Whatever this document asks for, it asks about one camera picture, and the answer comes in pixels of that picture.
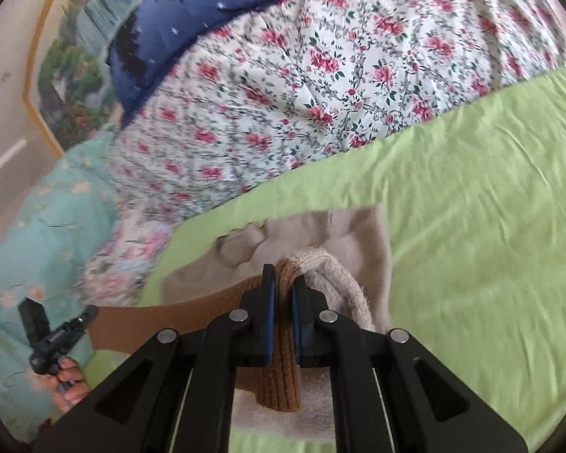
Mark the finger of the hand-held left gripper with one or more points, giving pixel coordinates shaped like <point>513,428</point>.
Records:
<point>86,316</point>
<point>32,317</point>

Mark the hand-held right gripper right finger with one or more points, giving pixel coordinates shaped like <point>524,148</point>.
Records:
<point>296,325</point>

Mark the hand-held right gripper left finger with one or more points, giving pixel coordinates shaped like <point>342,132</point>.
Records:
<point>269,321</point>

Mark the beige and brown knit sweater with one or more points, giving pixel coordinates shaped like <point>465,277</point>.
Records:
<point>349,240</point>

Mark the person's left hand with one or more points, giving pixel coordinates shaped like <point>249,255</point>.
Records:
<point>70,380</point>

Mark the green bed sheet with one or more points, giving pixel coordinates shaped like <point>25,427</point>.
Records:
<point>462,198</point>

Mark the white pink floral quilt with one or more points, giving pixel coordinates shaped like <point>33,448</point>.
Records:
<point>335,56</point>

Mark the navy blue starry pillow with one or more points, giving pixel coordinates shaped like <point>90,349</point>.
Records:
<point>170,33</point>

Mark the landscape wall poster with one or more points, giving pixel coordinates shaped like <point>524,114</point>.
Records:
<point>70,71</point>

